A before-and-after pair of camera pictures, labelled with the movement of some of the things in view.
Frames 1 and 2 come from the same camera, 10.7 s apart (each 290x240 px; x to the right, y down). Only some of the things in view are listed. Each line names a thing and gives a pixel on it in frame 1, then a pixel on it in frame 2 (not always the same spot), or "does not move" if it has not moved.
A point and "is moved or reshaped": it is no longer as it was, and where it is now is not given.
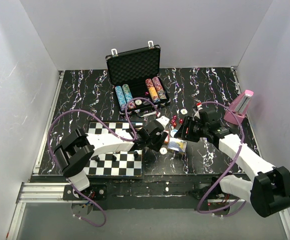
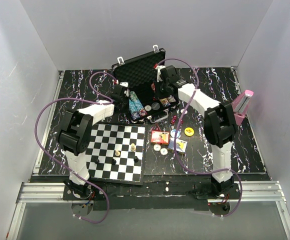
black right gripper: [188, 122] → [158, 93]
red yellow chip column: [155, 96] → [165, 102]
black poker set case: [135, 74] is moved or reshaped
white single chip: [138, 102] → [148, 108]
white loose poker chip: [163, 150] does not move
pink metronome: [239, 106] does not move
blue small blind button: [173, 132] does not move
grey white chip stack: [184, 111] does not move
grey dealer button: [145, 102] → [155, 106]
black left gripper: [160, 139] → [127, 100]
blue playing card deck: [177, 144] does not move
